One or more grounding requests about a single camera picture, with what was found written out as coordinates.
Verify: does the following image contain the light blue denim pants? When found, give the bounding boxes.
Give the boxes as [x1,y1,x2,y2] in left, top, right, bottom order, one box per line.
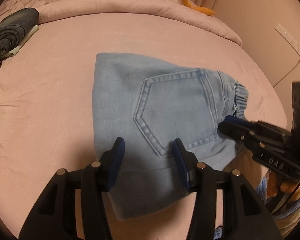
[92,53,248,220]

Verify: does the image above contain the person's right hand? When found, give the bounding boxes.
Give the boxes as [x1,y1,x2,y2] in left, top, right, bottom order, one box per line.
[266,171,300,202]

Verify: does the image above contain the white power strip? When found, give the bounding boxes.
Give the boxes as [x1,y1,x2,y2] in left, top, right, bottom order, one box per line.
[274,23,300,57]

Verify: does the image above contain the pink bed sheet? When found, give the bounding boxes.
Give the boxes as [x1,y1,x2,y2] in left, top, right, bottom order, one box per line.
[0,13,287,239]

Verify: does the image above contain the folded pale green garment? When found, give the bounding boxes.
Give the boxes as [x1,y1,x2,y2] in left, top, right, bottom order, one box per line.
[0,25,39,59]

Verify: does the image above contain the folded dark blue jeans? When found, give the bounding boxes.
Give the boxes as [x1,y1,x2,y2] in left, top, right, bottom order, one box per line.
[0,8,39,55]

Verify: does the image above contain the pink quilted duvet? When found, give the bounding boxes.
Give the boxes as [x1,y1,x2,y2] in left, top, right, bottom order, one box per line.
[0,0,243,46]

